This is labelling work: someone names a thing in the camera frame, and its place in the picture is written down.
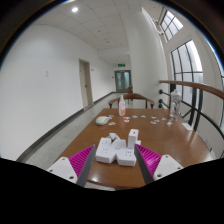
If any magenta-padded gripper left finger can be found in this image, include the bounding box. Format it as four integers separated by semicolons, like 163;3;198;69
46;144;97;188

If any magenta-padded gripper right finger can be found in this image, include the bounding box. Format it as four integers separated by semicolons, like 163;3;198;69
133;143;184;185

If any white charger block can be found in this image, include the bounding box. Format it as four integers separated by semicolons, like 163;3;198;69
127;128;140;150

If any white power strip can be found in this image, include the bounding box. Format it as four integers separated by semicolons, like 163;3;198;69
114;139;142;167
95;136;128;164

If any white paper card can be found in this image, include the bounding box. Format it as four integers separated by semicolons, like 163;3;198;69
181;122;195;132

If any clear plastic water bottle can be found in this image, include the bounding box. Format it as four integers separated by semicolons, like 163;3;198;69
169;88;183;120

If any white bottle with orange label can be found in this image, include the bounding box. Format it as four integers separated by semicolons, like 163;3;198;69
118;94;127;117

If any wooden chair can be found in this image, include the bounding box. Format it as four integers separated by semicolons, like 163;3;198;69
108;92;156;110

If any railing with wooden handrail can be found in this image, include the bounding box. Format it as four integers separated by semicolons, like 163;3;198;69
158;79;224;158

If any beige side door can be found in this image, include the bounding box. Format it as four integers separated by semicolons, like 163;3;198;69
78;58;94;108

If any glass double door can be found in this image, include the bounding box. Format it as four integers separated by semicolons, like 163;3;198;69
114;69;132;93

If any tall black-framed window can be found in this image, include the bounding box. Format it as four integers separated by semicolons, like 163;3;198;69
170;39;205;114

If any small high window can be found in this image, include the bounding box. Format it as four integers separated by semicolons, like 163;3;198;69
159;9;184;43

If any white coiled cable plug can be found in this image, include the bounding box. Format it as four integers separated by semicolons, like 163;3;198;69
107;132;121;142

